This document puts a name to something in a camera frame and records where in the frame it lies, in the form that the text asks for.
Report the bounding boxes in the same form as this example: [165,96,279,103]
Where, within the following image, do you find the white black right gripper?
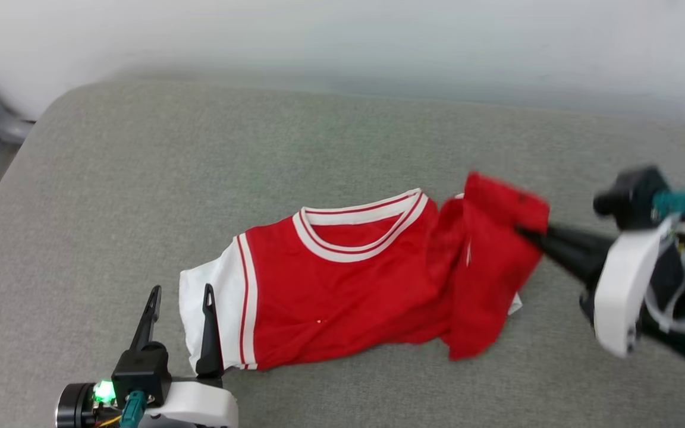
[518,217,674,358]

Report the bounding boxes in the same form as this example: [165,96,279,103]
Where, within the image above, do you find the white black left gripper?
[57,284,239,428]

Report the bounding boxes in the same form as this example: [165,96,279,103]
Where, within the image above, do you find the red and white jersey shirt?
[179,171,551,372]

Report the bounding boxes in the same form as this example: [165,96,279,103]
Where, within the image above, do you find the teal left camera cable plug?
[120,391,147,428]

